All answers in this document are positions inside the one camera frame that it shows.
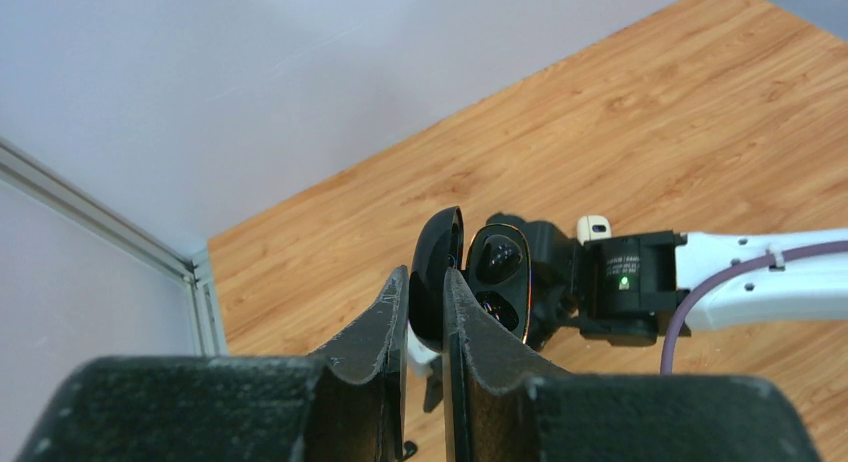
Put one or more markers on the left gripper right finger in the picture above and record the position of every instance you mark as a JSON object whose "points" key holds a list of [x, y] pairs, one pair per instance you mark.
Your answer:
{"points": [[505, 402]]}

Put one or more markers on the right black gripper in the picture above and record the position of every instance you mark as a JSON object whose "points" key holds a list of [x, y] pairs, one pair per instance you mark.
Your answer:
{"points": [[433, 396]]}

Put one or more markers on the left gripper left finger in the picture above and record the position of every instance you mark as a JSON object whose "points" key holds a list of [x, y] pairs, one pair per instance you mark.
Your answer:
{"points": [[342, 402]]}

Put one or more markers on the black earbud charging case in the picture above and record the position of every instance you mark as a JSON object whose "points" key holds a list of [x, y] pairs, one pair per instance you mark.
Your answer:
{"points": [[464, 280]]}

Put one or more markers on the black earbud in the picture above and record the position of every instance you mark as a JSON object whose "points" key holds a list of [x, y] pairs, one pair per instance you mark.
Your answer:
{"points": [[501, 257]]}

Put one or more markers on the white earbud charging case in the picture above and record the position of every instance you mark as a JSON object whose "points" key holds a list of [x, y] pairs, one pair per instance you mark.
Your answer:
{"points": [[591, 228]]}

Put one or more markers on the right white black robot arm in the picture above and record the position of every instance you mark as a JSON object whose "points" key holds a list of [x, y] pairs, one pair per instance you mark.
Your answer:
{"points": [[629, 291]]}

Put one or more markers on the left aluminium corner post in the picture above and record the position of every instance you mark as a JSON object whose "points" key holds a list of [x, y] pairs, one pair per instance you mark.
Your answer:
{"points": [[193, 273]]}

